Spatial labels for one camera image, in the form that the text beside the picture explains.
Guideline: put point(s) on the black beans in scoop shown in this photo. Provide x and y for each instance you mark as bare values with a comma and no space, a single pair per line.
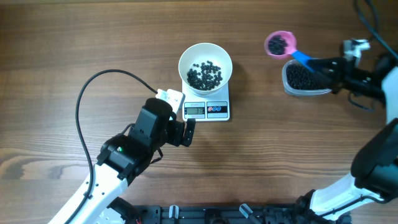
277,45

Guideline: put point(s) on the black beans in bowl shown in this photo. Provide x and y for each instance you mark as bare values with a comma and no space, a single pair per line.
204,76

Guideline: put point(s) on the white ceramic bowl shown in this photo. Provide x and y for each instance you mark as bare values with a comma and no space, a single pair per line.
202,52

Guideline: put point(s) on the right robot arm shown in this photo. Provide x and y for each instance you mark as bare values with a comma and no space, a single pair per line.
373,175

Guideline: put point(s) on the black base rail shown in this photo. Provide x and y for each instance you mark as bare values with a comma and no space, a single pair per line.
217,214

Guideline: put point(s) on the white digital kitchen scale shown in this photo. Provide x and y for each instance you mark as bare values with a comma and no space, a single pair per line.
205,108

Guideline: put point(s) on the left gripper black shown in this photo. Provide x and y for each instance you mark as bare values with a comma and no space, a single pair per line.
178,128

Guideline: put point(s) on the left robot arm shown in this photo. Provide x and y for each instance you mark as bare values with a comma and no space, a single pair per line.
122,158

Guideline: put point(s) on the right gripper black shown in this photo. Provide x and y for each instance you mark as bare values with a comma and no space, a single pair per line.
335,66

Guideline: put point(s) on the clear plastic container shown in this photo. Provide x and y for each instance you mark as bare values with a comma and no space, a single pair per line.
290,91

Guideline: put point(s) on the pink scoop blue handle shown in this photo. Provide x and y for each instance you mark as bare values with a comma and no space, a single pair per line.
290,49

